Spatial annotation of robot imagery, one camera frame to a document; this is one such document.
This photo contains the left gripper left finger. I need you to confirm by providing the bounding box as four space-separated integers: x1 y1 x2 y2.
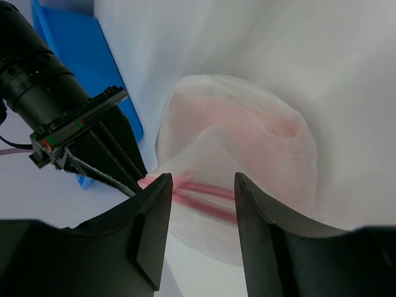
1 174 173 296

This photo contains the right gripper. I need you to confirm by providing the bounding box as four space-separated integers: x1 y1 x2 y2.
1 1 147 197

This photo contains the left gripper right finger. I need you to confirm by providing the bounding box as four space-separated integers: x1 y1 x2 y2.
235 173 395 296

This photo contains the blue plastic bin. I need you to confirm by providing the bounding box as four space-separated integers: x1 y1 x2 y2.
30 0 145 191

